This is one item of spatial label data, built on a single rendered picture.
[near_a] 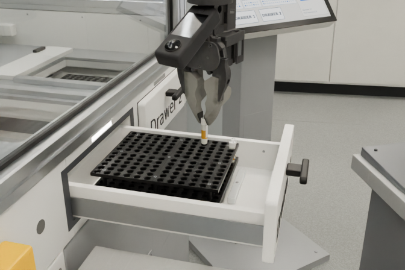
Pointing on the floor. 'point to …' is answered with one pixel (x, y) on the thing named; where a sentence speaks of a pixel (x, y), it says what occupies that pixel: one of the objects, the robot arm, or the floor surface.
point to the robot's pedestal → (382, 220)
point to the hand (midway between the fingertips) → (202, 118)
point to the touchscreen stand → (319, 257)
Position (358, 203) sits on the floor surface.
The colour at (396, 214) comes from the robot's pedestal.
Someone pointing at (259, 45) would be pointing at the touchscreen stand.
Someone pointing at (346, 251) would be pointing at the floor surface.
